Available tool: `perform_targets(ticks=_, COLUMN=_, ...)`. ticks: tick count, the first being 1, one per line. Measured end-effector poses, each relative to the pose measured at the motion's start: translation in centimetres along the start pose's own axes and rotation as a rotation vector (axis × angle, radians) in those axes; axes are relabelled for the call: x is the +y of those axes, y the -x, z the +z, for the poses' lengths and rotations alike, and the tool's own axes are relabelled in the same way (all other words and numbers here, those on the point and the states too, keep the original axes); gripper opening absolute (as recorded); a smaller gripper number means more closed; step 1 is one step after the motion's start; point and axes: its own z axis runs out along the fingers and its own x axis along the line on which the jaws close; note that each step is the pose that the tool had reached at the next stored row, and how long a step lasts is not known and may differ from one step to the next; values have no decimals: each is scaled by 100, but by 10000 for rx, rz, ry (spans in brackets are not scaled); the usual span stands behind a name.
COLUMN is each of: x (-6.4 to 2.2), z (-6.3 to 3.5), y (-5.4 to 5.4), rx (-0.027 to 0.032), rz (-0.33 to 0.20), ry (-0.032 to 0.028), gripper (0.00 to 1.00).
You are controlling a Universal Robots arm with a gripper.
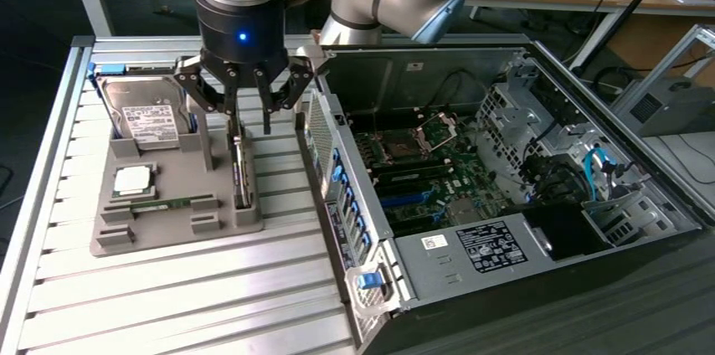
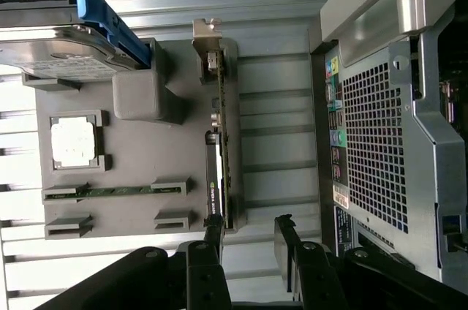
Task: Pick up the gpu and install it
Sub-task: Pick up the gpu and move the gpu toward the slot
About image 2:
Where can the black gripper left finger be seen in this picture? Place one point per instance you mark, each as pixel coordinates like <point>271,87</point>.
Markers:
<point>204,277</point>

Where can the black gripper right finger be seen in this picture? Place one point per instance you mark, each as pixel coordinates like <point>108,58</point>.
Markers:
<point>311,277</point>

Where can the green RAM stick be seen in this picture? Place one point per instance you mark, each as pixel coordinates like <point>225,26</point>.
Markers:
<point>117,191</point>

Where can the grey plastic parts rack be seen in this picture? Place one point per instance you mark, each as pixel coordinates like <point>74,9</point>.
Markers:
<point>146,160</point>

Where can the open black PC case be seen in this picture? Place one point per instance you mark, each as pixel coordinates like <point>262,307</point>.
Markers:
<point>373,123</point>

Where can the silver CPU chip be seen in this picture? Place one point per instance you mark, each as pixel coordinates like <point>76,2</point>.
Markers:
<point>75,143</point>

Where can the hard disk with blue carrier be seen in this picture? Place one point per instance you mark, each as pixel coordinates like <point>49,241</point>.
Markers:
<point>55,50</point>

